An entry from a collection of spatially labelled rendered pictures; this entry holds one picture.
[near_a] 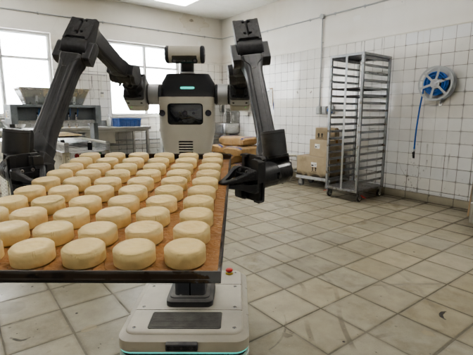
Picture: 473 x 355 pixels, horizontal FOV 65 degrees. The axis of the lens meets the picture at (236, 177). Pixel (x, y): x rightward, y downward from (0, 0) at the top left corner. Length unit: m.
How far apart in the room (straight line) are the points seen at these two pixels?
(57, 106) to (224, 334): 1.04
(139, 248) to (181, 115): 1.15
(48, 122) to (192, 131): 0.65
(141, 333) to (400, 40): 4.75
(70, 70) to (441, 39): 4.60
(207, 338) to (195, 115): 0.89
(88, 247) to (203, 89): 1.24
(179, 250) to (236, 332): 1.17
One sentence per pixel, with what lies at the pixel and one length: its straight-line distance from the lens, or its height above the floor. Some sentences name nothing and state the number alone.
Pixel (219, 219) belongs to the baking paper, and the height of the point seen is 0.95.
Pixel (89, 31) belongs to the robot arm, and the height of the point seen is 1.35.
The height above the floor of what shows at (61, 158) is 0.79.
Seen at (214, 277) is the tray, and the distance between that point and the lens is 0.42.
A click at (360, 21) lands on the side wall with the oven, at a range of 5.89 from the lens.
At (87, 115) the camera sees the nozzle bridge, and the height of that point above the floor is 1.08.
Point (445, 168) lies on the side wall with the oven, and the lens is 5.16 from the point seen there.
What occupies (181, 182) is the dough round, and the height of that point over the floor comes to 0.98.
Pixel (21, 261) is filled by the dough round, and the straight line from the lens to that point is 0.50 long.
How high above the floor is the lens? 1.11
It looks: 10 degrees down
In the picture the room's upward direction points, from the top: straight up
